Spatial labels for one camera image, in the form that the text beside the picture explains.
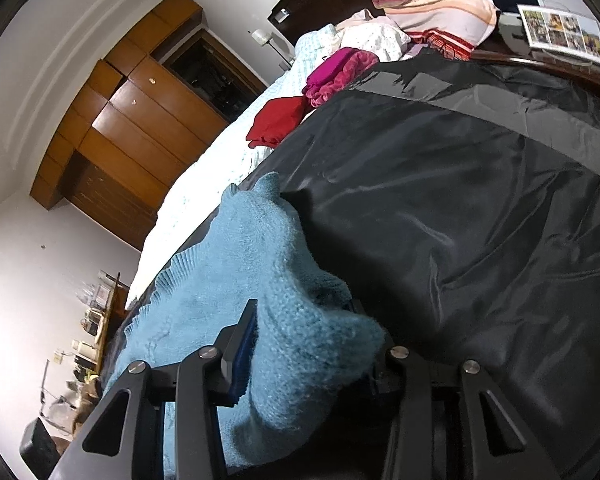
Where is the red folded garment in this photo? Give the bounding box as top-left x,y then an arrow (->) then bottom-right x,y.
246,96 -> 308,150

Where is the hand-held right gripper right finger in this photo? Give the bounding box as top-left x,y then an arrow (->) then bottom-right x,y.
349,299 -> 556,480

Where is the black chair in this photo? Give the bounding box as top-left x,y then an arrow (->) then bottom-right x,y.
19,419 -> 63,478

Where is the dark wooden nightstand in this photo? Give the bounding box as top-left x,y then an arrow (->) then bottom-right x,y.
472,10 -> 600,96

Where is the magenta folded garment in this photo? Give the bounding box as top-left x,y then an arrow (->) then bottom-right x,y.
302,47 -> 381,108

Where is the black shiny bed cover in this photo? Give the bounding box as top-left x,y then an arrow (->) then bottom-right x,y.
107,47 -> 600,480

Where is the photo collage frame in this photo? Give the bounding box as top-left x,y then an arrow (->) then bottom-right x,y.
517,4 -> 600,67

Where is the white floral cloth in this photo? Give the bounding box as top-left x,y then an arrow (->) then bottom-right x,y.
337,8 -> 411,61

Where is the pink striped pillow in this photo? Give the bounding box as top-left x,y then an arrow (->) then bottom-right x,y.
369,0 -> 501,61

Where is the white bedside lamp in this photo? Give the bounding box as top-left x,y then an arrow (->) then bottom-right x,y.
250,29 -> 296,68

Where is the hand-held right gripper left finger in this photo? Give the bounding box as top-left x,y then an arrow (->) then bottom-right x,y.
47,298 -> 259,480

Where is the cluttered wooden desk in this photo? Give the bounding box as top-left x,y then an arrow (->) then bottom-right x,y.
70,270 -> 131,361

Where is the dark wooden headboard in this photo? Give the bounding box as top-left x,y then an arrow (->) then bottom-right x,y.
267,0 -> 486,46

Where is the brown wooden wardrobe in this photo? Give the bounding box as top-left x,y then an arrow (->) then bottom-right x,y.
30,0 -> 268,252

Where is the brown fleece blanket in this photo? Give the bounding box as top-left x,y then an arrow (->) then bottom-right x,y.
72,375 -> 101,436

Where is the teal knit sweater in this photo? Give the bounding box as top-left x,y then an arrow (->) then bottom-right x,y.
100,171 -> 387,480

